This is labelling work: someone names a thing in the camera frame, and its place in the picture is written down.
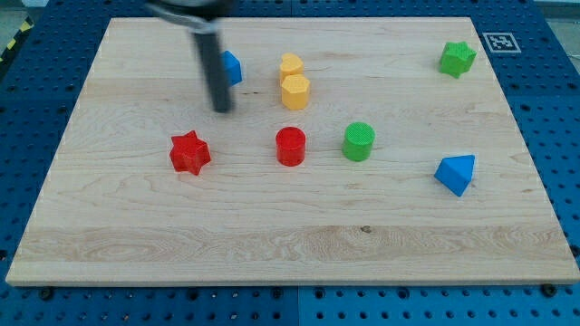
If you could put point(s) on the green star block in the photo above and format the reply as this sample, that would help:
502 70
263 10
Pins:
456 59

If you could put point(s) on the blue cube block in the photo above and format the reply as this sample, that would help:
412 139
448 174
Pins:
233 68

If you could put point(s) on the yellow heart block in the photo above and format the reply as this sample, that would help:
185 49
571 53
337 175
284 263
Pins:
291 64

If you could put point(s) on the red star block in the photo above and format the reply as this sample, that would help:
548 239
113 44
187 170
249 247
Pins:
189 153

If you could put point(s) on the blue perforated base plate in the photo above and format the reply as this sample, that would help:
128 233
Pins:
44 79

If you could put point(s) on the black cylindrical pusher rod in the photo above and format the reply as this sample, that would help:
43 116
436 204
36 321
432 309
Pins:
213 67

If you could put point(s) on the green cylinder block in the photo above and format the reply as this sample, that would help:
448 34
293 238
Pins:
358 141

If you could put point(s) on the wooden board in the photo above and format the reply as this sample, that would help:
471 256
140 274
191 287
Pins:
112 210

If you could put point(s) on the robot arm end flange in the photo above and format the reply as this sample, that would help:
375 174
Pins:
199 16

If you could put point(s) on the blue triangle block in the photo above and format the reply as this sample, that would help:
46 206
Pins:
456 173

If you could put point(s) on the yellow hexagon block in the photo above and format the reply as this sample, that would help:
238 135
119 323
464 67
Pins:
295 91

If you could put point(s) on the white fiducial marker tag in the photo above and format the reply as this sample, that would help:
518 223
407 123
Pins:
501 42

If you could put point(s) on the red cylinder block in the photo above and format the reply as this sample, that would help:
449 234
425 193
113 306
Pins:
290 146

